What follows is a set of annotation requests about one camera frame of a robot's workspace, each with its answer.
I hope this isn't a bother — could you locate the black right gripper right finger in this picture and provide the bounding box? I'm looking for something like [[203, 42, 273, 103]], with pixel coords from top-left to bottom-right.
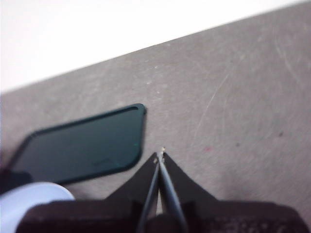
[[159, 151, 221, 233]]

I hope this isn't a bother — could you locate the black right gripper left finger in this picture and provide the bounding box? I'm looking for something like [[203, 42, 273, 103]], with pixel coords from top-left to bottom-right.
[[104, 151, 160, 233]]

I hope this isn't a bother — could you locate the light blue round plate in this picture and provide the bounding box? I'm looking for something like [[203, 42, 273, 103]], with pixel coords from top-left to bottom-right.
[[0, 182, 76, 233]]

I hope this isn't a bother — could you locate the dark green cutting board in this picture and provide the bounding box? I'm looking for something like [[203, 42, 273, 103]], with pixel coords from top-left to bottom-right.
[[9, 103, 148, 185]]

